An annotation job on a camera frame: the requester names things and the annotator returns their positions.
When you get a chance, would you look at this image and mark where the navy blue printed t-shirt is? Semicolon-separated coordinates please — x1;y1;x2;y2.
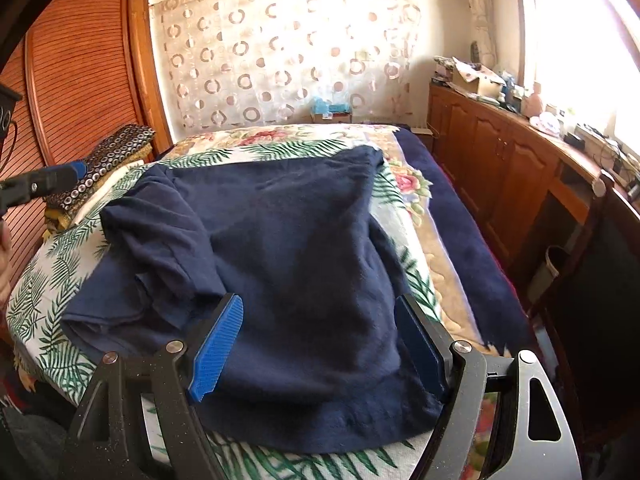
61;145;440;454

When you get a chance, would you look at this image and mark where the dark circle-patterned folded cloth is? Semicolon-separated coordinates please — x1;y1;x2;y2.
46;124;155;214

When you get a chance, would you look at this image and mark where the wooden louvered wardrobe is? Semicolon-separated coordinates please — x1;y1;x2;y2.
0;0;174;291

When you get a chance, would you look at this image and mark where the floral bed blanket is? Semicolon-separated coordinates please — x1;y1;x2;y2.
1;125;529;479

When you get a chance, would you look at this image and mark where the grey waste bin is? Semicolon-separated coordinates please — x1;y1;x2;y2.
527;245;570;304

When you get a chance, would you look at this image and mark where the long wooden sideboard cabinet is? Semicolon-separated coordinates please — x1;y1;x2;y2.
427;84;600;286

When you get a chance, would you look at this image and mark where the circle-patterned sheer curtain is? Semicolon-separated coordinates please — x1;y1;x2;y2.
152;0;421;136

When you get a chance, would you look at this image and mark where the cardboard box with blue tissue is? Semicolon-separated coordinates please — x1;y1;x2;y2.
310;98;352;124

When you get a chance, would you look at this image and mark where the pink figurine on sideboard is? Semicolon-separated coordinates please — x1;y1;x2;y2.
522;81;544;118

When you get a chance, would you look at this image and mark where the open cardboard box on sideboard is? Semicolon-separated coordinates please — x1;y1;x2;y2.
451;58;506;99

